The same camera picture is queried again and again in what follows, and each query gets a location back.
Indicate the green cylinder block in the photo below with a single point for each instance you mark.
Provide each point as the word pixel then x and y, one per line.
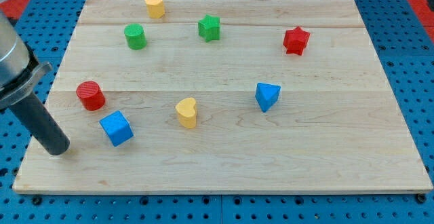
pixel 135 36

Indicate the yellow hexagon block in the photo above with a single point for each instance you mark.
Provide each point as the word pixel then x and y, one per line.
pixel 155 8

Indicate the green star block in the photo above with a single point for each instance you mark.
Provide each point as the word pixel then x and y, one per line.
pixel 209 28

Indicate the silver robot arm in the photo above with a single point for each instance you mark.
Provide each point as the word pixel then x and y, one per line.
pixel 20 73

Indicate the blue cube block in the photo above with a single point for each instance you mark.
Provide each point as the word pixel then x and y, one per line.
pixel 117 128

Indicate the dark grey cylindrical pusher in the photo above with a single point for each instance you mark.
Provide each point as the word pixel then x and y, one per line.
pixel 38 121

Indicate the blue triangle block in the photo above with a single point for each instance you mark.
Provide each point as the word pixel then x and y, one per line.
pixel 266 95

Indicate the red cylinder block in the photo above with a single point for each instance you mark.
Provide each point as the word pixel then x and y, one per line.
pixel 90 95

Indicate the yellow heart block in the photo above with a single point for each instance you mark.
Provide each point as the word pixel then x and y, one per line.
pixel 186 111

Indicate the wooden board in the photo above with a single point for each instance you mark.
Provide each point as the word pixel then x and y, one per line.
pixel 336 127

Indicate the red star block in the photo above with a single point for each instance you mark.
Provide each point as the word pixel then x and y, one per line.
pixel 295 40

